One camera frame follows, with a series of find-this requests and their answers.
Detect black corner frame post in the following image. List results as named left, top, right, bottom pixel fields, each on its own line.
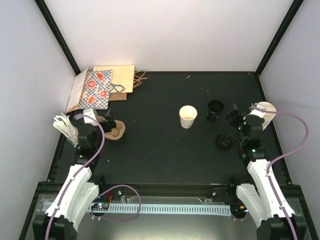
left=34, top=0, right=81, bottom=75
left=255, top=0, right=304, bottom=77

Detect single black cup lid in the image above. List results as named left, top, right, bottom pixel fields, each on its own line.
left=215, top=134, right=233, bottom=150

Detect stack of black lids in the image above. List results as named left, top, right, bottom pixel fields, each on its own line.
left=206, top=99, right=225, bottom=122

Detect white wrapped stirrers bundle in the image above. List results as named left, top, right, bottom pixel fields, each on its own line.
left=52, top=113, right=79, bottom=147

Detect white paper coffee cup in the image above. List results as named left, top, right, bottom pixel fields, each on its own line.
left=179, top=105, right=198, bottom=129

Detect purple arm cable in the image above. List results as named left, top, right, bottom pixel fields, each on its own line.
left=254, top=106, right=310, bottom=240
left=43, top=113, right=106, bottom=240

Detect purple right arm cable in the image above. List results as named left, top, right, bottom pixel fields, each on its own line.
left=254, top=106, right=310, bottom=240

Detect light blue slotted cable duct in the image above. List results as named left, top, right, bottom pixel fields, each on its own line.
left=42, top=201, right=232, bottom=218

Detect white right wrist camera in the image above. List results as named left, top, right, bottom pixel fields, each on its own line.
left=249, top=101, right=267, bottom=118

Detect brown kraft paper bag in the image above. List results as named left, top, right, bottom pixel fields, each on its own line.
left=66, top=69, right=117, bottom=113

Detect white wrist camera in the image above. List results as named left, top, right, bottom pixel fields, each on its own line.
left=249, top=101, right=267, bottom=118
left=83, top=108, right=97, bottom=126

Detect blue checkered paper bag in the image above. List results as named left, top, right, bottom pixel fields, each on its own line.
left=78, top=70, right=126, bottom=110

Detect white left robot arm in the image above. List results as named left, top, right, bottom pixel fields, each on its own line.
left=32, top=108, right=117, bottom=240

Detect black corner frame post right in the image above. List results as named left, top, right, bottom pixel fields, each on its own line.
left=255, top=0, right=304, bottom=77

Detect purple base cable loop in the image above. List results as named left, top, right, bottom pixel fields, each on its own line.
left=89, top=184, right=142, bottom=223

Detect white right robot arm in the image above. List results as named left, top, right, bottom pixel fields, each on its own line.
left=227, top=102, right=308, bottom=240

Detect light tan paper bag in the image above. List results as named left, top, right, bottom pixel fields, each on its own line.
left=93, top=65, right=135, bottom=93

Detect brown pulp cup carrier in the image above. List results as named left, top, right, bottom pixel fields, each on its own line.
left=96, top=115, right=126, bottom=141

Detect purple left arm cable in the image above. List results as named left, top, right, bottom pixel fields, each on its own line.
left=43, top=113, right=106, bottom=240

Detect stack of white paper cups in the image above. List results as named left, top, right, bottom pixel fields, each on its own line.
left=262, top=101, right=276, bottom=131

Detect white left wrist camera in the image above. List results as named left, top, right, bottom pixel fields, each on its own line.
left=83, top=108, right=97, bottom=126

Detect small electronics board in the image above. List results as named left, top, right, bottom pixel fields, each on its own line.
left=91, top=202, right=110, bottom=211

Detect black corner frame post left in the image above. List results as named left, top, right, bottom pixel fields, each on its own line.
left=34, top=0, right=81, bottom=75

